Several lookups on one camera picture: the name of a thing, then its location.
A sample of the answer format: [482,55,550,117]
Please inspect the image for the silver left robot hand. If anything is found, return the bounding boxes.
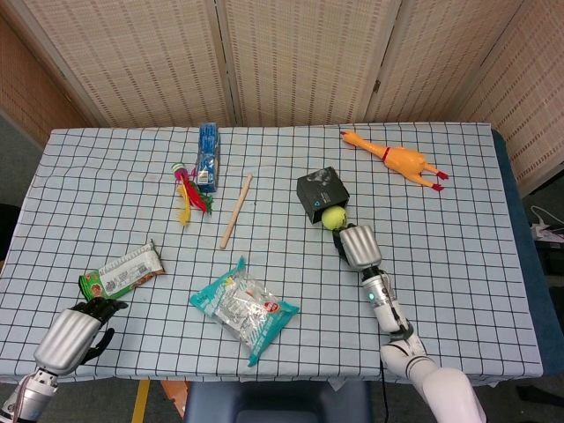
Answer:
[33,297,130,376]

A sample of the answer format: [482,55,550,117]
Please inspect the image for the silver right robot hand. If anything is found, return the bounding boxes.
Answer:
[331,223,383,271]

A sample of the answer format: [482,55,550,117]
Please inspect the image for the yellow tennis ball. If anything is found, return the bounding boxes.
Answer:
[321,205,350,232]

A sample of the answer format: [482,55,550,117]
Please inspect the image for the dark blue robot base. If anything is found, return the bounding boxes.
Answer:
[182,379,376,423]

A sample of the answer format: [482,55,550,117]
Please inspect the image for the black cardboard box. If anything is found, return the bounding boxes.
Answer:
[295,166,352,226]

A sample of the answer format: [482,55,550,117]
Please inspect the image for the checked white tablecloth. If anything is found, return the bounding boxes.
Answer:
[0,122,544,382]

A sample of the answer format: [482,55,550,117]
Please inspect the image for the green snack bar wrapper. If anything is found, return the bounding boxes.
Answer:
[78,240,167,303]

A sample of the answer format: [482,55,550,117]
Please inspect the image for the yellow rubber chicken toy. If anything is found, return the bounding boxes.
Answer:
[339,130,450,192]

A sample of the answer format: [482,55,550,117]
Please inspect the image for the yellow floor tape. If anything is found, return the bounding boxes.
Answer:
[131,380,152,423]

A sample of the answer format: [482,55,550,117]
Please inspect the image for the wooden stick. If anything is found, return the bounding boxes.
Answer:
[219,172,255,251]

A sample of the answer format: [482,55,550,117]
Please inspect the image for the teal foil snack bag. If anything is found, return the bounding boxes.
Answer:
[189,256,301,368]

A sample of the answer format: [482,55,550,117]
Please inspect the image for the blue padded table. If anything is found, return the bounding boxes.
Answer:
[490,129,564,376]

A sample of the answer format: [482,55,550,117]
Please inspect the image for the blue drink carton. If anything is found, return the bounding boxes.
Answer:
[195,122,222,194]

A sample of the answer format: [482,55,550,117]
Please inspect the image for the colourful feather shuttlecock toy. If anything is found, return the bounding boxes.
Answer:
[172,161,215,227]

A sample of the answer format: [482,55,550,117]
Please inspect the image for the woven folding screen panel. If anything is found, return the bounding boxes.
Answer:
[0,8,96,137]
[8,0,241,130]
[211,0,404,127]
[457,0,564,196]
[363,0,537,125]

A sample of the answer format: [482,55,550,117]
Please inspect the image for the black cable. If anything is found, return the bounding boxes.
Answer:
[379,359,391,423]

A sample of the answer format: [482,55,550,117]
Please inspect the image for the white cable bundle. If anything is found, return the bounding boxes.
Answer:
[530,204,564,242]

